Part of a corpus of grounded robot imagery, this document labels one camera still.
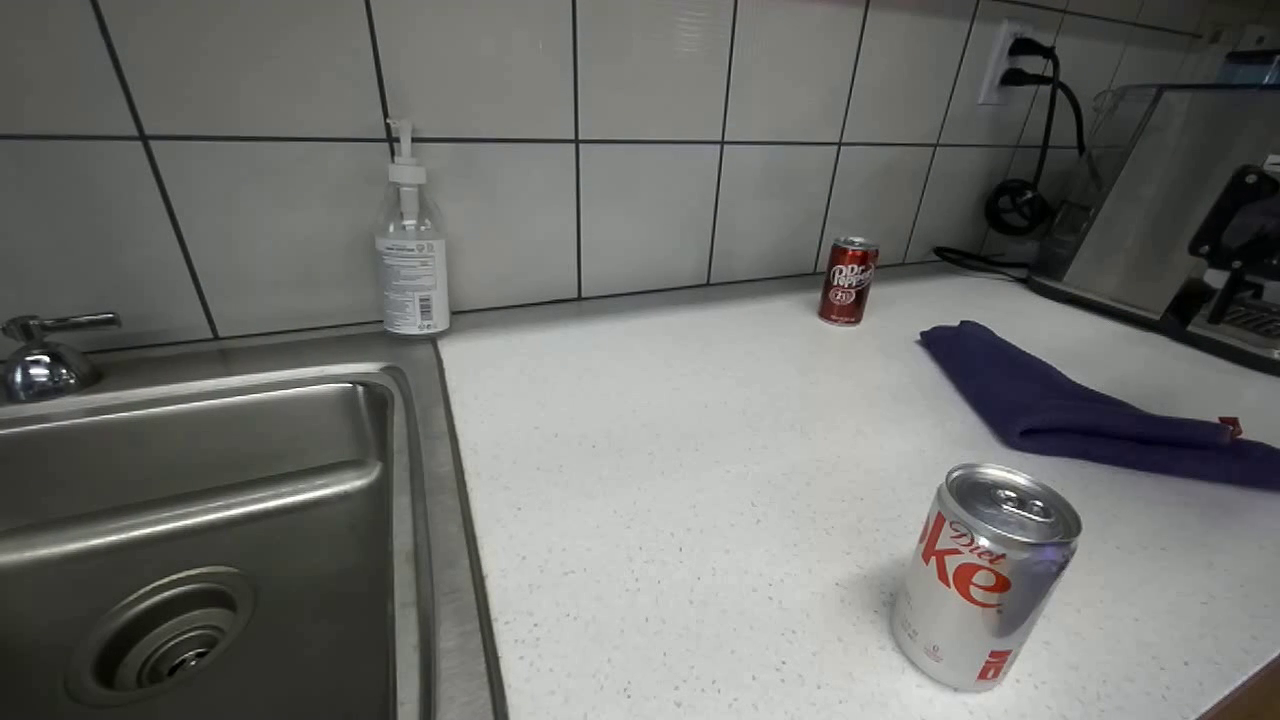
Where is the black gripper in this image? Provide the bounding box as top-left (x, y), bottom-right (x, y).
top-left (1157, 158), bottom-right (1280, 341)

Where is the blue cloth towel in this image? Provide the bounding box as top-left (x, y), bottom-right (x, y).
top-left (910, 315), bottom-right (1280, 497)

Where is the stainless espresso machine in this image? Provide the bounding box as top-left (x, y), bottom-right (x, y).
top-left (1054, 75), bottom-right (1280, 379)

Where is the black power plug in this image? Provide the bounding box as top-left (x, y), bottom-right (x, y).
top-left (997, 30), bottom-right (1065, 91)

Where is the red Dr Pepper can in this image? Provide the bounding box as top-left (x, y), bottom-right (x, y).
top-left (813, 230), bottom-right (884, 326)

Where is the silver Diet Coke can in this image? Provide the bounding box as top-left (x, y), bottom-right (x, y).
top-left (886, 458), bottom-right (1088, 695)

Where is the clear soap pump bottle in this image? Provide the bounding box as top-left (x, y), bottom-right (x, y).
top-left (372, 121), bottom-right (457, 341)

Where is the stainless steel sink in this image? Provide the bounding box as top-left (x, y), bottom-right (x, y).
top-left (0, 326), bottom-right (510, 720)

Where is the sink drain strainer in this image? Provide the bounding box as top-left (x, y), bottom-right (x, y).
top-left (66, 563), bottom-right (258, 709)

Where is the chrome sink faucet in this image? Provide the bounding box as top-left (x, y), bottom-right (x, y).
top-left (0, 304), bottom-right (124, 403)

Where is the black power cable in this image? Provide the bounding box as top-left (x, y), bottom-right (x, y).
top-left (929, 64), bottom-right (1113, 308)

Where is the white wall outlet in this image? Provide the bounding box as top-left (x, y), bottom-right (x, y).
top-left (977, 18), bottom-right (1065, 107)

